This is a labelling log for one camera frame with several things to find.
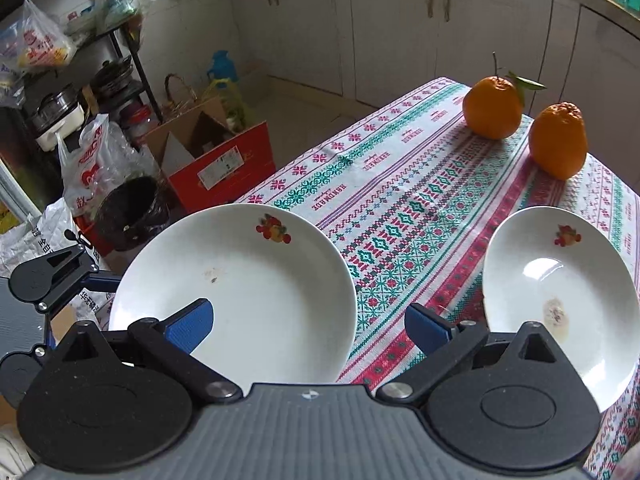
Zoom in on orange with leaf stem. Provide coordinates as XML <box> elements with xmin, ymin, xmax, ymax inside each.
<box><xmin>462</xmin><ymin>52</ymin><xmax>546</xmax><ymax>141</ymax></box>

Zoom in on patterned red green tablecloth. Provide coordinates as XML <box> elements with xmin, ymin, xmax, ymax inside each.
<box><xmin>234</xmin><ymin>76</ymin><xmax>640</xmax><ymax>480</ymax></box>

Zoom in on white kitchen cabinets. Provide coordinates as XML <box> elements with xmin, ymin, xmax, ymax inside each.
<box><xmin>231</xmin><ymin>0</ymin><xmax>639</xmax><ymax>180</ymax></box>

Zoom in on red white plastic bag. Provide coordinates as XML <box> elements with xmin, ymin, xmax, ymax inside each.
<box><xmin>55</xmin><ymin>114</ymin><xmax>158</xmax><ymax>219</ymax></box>

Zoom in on open red cardboard box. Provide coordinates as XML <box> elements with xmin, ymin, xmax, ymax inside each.
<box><xmin>141</xmin><ymin>96</ymin><xmax>276</xmax><ymax>214</ymax></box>

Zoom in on bumpy orange without leaf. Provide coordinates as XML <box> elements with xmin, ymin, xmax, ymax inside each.
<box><xmin>528</xmin><ymin>102</ymin><xmax>588</xmax><ymax>181</ymax></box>

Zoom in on blue thermos jug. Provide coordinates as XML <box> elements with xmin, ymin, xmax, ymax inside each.
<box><xmin>207</xmin><ymin>50</ymin><xmax>239</xmax><ymax>82</ymax></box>

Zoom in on white stained floral plate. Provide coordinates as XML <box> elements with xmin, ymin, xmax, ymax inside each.
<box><xmin>482</xmin><ymin>206</ymin><xmax>639</xmax><ymax>411</ymax></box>

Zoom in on large white floral plate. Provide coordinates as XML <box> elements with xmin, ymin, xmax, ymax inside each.
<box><xmin>108</xmin><ymin>204</ymin><xmax>357</xmax><ymax>390</ymax></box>

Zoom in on black metal storage rack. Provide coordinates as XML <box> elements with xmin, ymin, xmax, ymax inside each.
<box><xmin>6</xmin><ymin>16</ymin><xmax>164</xmax><ymax>142</ymax></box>

